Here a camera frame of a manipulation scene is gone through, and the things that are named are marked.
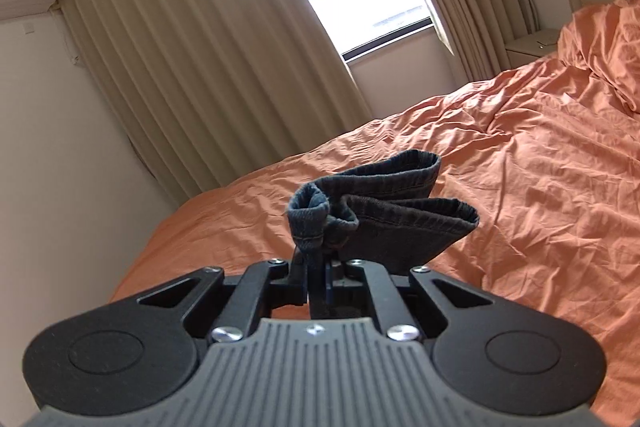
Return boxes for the blue denim jeans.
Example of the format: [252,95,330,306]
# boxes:
[286,150,480,287]

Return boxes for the beige bedside table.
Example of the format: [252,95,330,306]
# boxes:
[506,29,560,68]

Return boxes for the orange bed sheet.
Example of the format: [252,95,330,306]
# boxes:
[115,0,639,426]

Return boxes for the beige left curtain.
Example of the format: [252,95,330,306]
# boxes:
[60,0,371,204]

